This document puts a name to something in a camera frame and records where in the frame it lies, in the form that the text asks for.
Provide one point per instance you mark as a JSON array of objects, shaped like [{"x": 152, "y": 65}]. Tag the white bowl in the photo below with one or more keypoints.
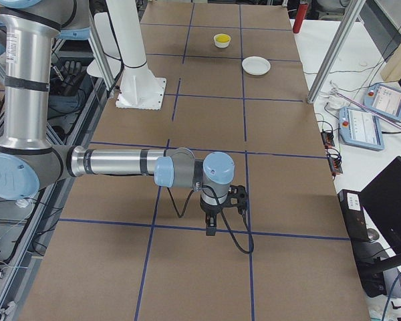
[{"x": 221, "y": 45}]

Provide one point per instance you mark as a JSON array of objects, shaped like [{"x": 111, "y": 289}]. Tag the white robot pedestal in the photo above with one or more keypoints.
[{"x": 121, "y": 39}]

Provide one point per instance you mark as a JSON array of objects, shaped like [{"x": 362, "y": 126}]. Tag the white plate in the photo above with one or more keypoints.
[{"x": 256, "y": 66}]

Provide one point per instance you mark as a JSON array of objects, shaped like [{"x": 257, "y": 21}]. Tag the near teach pendant tablet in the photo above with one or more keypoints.
[{"x": 360, "y": 129}]

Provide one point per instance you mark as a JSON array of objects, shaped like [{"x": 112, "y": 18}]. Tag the upper orange circuit board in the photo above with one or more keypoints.
[{"x": 327, "y": 139}]

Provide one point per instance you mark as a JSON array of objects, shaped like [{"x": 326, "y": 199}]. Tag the aluminium frame post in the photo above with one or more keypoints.
[{"x": 345, "y": 26}]

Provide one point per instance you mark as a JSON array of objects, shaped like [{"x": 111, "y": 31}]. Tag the orange circuit board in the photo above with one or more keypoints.
[
  {"x": 327, "y": 139},
  {"x": 335, "y": 163}
]

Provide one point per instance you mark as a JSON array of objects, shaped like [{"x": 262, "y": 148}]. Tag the red cylinder bottle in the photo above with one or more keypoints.
[{"x": 300, "y": 16}]

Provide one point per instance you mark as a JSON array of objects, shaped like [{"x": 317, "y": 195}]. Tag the far teach pendant tablet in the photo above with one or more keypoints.
[{"x": 384, "y": 100}]

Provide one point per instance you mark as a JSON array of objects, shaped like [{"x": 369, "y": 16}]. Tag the black box device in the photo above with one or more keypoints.
[{"x": 353, "y": 214}]

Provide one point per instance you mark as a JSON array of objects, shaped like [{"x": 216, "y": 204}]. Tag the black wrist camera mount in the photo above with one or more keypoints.
[{"x": 237, "y": 196}]

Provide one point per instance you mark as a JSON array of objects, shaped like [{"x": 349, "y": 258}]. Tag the black laptop computer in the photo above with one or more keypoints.
[{"x": 381, "y": 198}]

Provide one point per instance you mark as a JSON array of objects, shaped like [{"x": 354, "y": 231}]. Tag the lower orange circuit board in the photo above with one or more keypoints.
[{"x": 335, "y": 163}]

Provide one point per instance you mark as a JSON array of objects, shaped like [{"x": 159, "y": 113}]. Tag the teach pendant tablet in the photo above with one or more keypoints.
[
  {"x": 360, "y": 129},
  {"x": 384, "y": 100}
]

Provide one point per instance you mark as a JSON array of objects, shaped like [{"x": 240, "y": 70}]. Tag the yellow lemon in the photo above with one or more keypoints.
[{"x": 222, "y": 38}]

